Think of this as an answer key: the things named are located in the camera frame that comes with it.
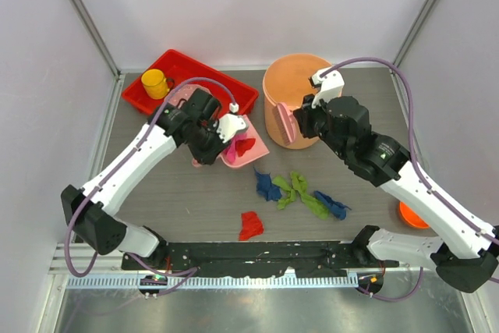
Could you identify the yellow mug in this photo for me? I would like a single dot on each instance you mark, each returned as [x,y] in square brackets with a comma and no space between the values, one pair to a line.
[156,84]

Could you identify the pink dotted plate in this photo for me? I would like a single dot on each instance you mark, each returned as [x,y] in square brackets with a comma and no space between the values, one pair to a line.
[181,95]

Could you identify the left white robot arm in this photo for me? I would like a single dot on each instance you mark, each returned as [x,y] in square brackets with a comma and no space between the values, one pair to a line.
[91,210]

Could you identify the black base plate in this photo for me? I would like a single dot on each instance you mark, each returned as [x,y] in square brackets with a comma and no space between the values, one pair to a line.
[309,259]

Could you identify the pink hand brush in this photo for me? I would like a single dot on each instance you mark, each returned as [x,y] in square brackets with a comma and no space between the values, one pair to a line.
[286,123]

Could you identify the long green paper scrap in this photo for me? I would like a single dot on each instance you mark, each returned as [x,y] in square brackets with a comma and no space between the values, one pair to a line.
[300,185]

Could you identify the orange plastic bucket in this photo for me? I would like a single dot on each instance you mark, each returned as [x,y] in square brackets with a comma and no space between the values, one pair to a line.
[286,82]

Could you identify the white slotted cable duct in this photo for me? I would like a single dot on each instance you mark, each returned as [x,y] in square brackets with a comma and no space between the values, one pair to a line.
[144,281]

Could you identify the dark blue paper scrap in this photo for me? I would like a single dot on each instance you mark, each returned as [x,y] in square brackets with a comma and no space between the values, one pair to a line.
[265,187]

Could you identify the small green paper scrap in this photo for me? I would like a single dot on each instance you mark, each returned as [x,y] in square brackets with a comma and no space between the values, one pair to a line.
[288,194]

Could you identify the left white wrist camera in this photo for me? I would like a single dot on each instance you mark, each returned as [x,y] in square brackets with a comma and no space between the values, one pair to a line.
[231,124]

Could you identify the red and white paper scrap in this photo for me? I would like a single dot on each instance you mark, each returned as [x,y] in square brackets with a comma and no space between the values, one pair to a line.
[238,147]

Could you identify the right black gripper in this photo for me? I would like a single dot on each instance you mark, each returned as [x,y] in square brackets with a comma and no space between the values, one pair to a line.
[306,113]

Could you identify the pink dustpan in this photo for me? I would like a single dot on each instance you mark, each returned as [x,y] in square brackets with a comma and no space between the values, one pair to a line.
[258,151]

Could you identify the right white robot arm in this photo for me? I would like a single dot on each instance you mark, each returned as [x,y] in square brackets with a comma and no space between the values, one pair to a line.
[464,251]

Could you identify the blue paper scrap right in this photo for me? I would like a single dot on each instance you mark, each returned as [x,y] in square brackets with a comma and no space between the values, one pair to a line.
[336,208]

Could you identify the orange bowl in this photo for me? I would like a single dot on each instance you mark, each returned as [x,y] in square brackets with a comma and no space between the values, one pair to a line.
[410,217]

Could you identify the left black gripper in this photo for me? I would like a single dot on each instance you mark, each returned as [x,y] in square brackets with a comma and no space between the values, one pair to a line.
[210,156]

